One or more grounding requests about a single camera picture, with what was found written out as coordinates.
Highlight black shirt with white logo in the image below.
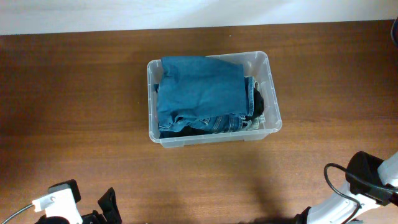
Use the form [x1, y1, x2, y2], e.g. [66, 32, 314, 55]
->
[159, 126, 217, 138]

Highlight blue denim jeans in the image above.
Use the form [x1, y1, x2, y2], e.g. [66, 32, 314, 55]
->
[156, 56, 249, 133]

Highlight light wash jeans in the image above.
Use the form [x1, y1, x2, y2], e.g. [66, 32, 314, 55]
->
[243, 77, 265, 131]

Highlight black garment with red band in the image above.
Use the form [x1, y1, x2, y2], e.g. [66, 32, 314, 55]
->
[245, 89, 264, 121]

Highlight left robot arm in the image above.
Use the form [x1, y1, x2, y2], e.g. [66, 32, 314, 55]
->
[32, 179, 122, 224]

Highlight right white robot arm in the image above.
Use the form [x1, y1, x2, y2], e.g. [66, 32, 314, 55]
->
[293, 151, 397, 224]

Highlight right black camera cable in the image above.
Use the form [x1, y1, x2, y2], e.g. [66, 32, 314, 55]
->
[323, 163, 398, 224]

